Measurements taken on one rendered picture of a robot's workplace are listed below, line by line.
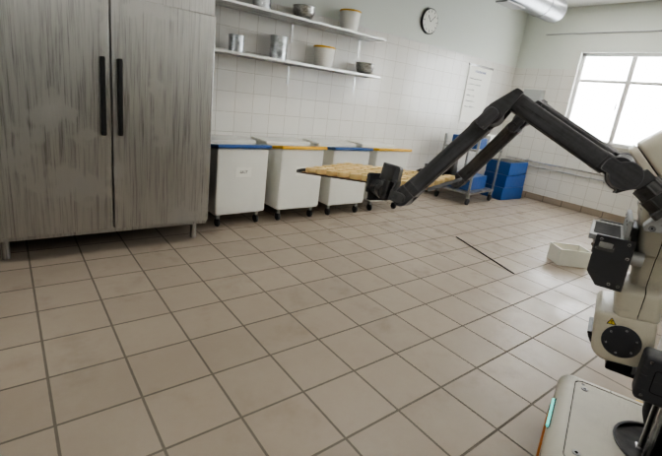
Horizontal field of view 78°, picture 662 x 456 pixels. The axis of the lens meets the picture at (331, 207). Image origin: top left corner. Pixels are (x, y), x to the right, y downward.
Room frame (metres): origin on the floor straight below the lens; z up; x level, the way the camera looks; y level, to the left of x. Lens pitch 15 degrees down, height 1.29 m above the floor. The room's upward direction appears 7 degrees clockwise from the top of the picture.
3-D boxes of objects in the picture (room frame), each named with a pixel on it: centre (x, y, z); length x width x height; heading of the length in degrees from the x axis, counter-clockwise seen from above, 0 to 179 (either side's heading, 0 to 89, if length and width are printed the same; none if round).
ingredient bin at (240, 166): (3.88, 1.02, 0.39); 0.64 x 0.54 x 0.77; 42
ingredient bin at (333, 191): (4.71, 0.02, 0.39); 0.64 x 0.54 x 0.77; 38
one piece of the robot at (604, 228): (1.29, -0.94, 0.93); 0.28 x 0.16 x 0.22; 147
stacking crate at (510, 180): (6.75, -2.77, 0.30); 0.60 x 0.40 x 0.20; 129
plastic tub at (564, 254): (3.79, -2.33, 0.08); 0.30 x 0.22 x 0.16; 90
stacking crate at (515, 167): (6.75, -2.77, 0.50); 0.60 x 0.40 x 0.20; 132
